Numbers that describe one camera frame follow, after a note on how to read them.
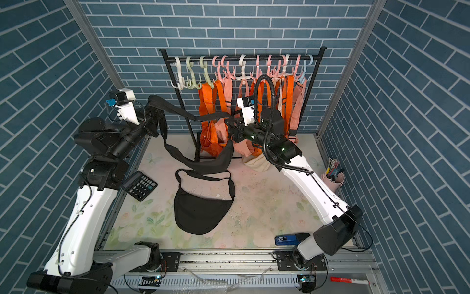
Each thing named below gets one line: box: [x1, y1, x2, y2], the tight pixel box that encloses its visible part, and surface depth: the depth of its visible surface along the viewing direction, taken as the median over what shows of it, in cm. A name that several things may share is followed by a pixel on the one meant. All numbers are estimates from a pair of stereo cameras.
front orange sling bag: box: [198, 80, 229, 157], surface depth 82 cm
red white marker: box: [330, 276, 370, 285], surface depth 71 cm
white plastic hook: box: [170, 56, 188, 91], surface depth 74 cm
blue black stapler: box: [274, 232, 311, 246], surface depth 79 cm
